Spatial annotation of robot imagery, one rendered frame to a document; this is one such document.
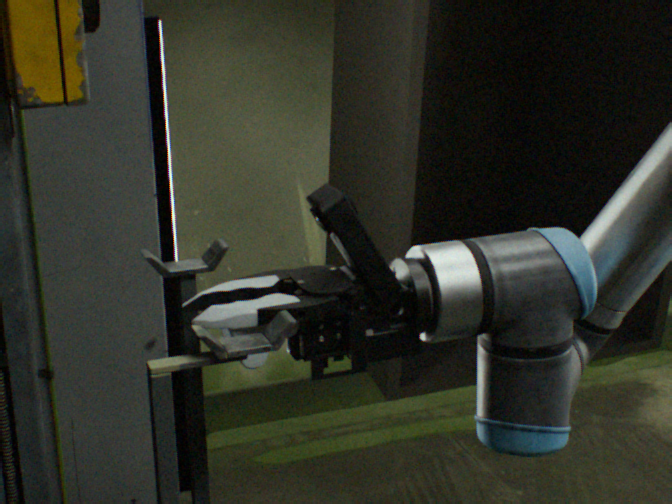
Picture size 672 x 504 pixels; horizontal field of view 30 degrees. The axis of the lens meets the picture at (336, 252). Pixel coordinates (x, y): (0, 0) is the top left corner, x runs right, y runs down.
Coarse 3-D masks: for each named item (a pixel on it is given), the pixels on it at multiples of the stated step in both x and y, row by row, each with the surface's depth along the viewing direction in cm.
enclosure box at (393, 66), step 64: (384, 0) 207; (448, 0) 238; (512, 0) 243; (576, 0) 248; (640, 0) 243; (384, 64) 212; (448, 64) 245; (512, 64) 250; (576, 64) 256; (640, 64) 246; (384, 128) 216; (448, 128) 252; (512, 128) 258; (576, 128) 264; (640, 128) 249; (384, 192) 220; (448, 192) 260; (512, 192) 266; (576, 192) 272; (384, 256) 225; (640, 320) 259; (384, 384) 235; (448, 384) 238
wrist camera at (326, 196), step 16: (320, 192) 109; (336, 192) 107; (320, 208) 107; (336, 208) 107; (352, 208) 108; (320, 224) 109; (336, 224) 107; (352, 224) 108; (336, 240) 110; (352, 240) 108; (368, 240) 109; (352, 256) 109; (368, 256) 109; (368, 272) 110; (384, 272) 110; (384, 288) 111; (400, 288) 112
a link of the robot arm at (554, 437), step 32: (480, 352) 120; (512, 352) 116; (544, 352) 116; (576, 352) 126; (480, 384) 121; (512, 384) 117; (544, 384) 117; (576, 384) 124; (480, 416) 122; (512, 416) 118; (544, 416) 118; (512, 448) 120; (544, 448) 120
